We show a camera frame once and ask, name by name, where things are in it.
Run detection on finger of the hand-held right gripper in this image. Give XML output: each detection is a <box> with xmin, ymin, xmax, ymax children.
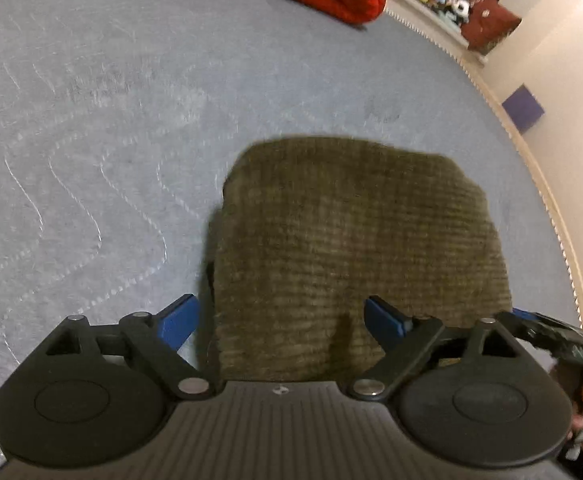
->
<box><xmin>494</xmin><ymin>309</ymin><xmax>572</xmax><ymax>357</ymax></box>

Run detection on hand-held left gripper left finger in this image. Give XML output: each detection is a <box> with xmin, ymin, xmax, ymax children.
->
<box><xmin>46</xmin><ymin>294</ymin><xmax>213</xmax><ymax>402</ymax></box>

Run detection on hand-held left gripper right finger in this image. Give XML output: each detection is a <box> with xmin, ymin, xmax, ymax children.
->
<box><xmin>347</xmin><ymin>295</ymin><xmax>522</xmax><ymax>403</ymax></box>

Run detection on olive corduroy pants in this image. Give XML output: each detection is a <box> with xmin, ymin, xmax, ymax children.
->
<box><xmin>199</xmin><ymin>134</ymin><xmax>515</xmax><ymax>386</ymax></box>

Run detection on blue-grey quilted blanket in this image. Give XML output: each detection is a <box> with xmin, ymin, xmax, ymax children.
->
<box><xmin>0</xmin><ymin>0</ymin><xmax>583</xmax><ymax>466</ymax></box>

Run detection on purple box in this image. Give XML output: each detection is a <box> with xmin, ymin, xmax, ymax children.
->
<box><xmin>501</xmin><ymin>85</ymin><xmax>545</xmax><ymax>135</ymax></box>

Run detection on dark red cushion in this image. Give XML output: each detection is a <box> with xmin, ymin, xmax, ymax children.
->
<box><xmin>460</xmin><ymin>0</ymin><xmax>522</xmax><ymax>56</ymax></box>

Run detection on panda plush toy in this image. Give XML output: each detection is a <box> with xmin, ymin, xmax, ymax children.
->
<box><xmin>444</xmin><ymin>0</ymin><xmax>472</xmax><ymax>23</ymax></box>

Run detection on light wooden bed frame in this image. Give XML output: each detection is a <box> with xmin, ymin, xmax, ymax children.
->
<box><xmin>381</xmin><ymin>0</ymin><xmax>583</xmax><ymax>331</ymax></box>

